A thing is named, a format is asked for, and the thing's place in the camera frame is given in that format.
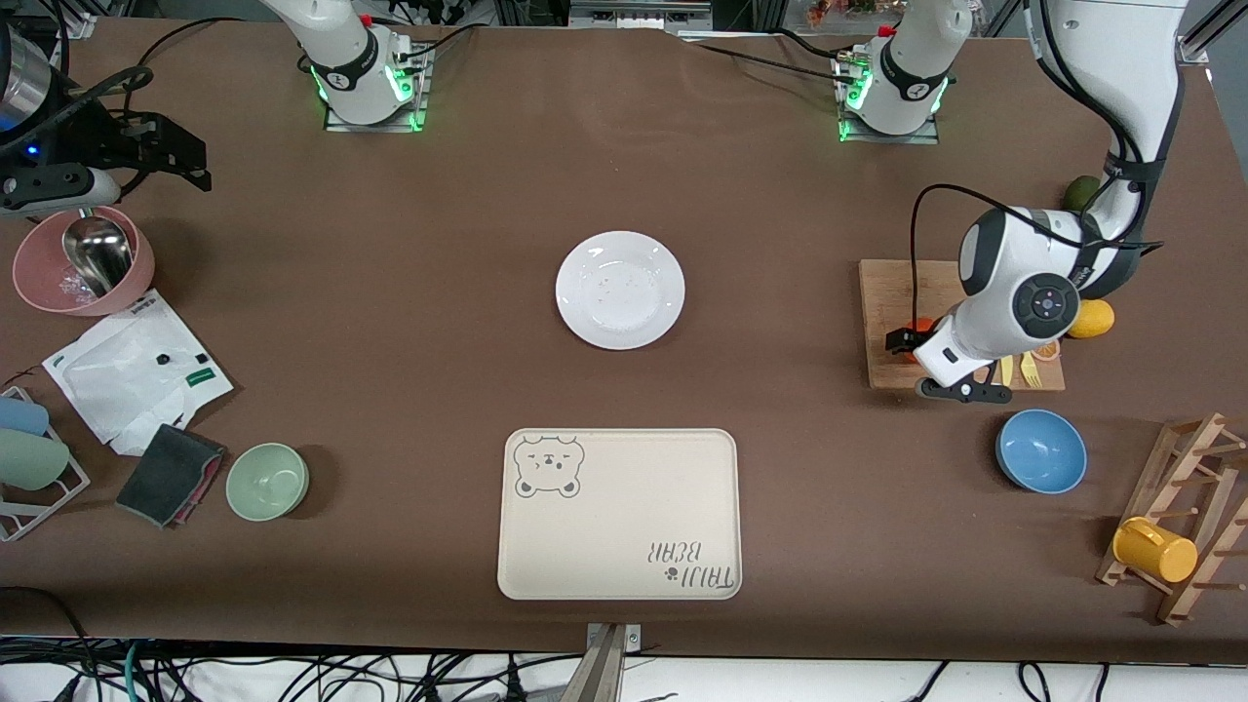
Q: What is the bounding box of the orange mandarin fruit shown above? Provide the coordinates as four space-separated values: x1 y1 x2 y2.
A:
899 317 942 364

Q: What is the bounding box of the white round plate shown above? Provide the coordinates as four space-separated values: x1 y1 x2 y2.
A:
555 230 686 351

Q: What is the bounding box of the light blue cup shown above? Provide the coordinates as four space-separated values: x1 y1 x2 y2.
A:
0 395 51 438

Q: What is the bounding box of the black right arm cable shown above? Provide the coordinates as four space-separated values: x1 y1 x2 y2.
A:
0 63 157 147

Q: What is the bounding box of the cream bear print tray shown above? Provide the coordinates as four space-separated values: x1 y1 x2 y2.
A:
496 427 743 602

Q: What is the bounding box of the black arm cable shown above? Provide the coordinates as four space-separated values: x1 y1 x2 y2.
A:
0 63 157 147
910 182 1166 328

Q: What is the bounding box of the white plastic bag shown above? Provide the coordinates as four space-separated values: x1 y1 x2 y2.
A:
42 289 235 457

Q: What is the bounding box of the grey green cup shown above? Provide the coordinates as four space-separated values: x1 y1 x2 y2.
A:
0 427 71 492

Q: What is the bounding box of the yellow lemon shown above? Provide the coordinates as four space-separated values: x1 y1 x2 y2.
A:
1066 298 1115 340

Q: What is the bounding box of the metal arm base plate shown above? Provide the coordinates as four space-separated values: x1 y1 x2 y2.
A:
325 44 430 133
838 54 942 145

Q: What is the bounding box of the wooden mug rack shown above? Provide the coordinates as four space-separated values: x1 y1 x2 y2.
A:
1095 412 1248 626

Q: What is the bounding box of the dark grey folded cloth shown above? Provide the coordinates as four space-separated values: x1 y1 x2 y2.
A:
115 423 228 529

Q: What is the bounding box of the metal frame bar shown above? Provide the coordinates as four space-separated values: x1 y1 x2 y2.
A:
568 0 718 32

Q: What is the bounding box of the yellow mug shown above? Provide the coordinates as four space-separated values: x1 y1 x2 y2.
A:
1112 517 1199 584

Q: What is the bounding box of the blue bowl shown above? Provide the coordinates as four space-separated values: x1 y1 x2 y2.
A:
994 409 1088 495

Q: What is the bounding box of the wooden cutting board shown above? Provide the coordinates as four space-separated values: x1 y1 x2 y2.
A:
858 258 1067 393

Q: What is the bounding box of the white wire rack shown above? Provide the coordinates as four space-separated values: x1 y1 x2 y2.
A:
0 386 92 543

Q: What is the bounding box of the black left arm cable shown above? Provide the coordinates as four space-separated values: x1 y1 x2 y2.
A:
910 182 1166 328

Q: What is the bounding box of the metal scoop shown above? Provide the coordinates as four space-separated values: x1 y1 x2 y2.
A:
60 210 135 298

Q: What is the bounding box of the metal table edge bracket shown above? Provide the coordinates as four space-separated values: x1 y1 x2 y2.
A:
583 622 643 702

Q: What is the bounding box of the pale green bowl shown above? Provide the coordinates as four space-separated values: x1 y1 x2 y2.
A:
225 443 310 523

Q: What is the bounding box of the black base cable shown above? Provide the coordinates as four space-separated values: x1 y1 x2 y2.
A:
405 24 479 74
673 34 859 84

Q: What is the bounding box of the pink bowl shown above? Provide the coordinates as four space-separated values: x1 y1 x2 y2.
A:
12 205 156 317

